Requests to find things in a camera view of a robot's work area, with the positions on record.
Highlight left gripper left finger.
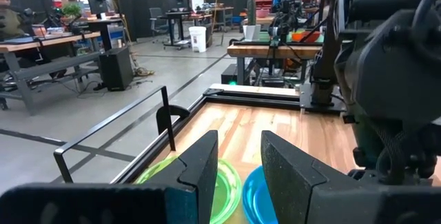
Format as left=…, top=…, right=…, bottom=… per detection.
left=0, top=130, right=220, bottom=224

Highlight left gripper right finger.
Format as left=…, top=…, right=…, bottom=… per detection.
left=260, top=130, right=441, bottom=224

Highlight green translucent plastic plate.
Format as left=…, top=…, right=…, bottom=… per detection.
left=136, top=156, right=243, bottom=224

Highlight blue translucent plastic plate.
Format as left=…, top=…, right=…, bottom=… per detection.
left=242, top=165, right=279, bottom=224

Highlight black computer tower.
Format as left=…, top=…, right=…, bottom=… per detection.
left=98, top=46, right=134, bottom=92

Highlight wooden workbench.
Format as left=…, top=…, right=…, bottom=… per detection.
left=226, top=41, right=323, bottom=87

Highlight white trash bin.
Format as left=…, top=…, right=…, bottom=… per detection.
left=188, top=26, right=207, bottom=53

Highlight orange bowl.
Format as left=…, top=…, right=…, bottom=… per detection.
left=291, top=30, right=321, bottom=44

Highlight white cactus pot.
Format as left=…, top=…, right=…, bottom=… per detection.
left=243, top=23, right=262, bottom=42

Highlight grey office chair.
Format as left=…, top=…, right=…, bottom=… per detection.
left=149, top=7, right=170, bottom=44

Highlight black standing desk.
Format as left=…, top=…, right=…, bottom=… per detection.
left=163, top=10, right=194, bottom=51

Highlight green cactus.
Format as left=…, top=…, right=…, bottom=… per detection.
left=247, top=0, right=258, bottom=27

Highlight long wooden work table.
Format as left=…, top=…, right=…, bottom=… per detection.
left=0, top=30, right=103, bottom=114

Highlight small green potted plant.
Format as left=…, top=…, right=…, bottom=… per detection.
left=61, top=2, right=83, bottom=20

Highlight person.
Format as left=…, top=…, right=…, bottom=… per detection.
left=0, top=0, right=27, bottom=42

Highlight black aluminium table frame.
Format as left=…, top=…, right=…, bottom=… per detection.
left=110, top=88, right=304, bottom=185

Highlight wooden shelf black metal frame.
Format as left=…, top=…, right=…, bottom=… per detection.
left=53, top=85, right=177, bottom=183

